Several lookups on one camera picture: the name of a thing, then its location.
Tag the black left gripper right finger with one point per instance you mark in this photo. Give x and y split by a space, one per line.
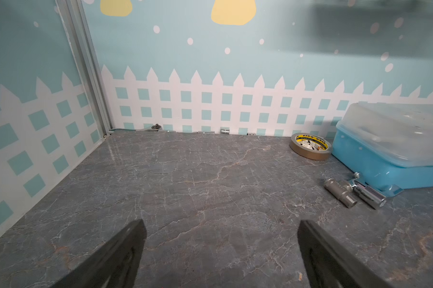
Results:
329 265

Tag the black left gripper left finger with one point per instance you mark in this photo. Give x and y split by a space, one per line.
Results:
114 265

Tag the blue storage case clear lid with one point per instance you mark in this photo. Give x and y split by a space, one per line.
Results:
390 146

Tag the metal ball valve blue handle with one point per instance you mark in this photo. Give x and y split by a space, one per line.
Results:
346 190

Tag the aluminium corner post left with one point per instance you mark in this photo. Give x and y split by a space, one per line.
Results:
77 30

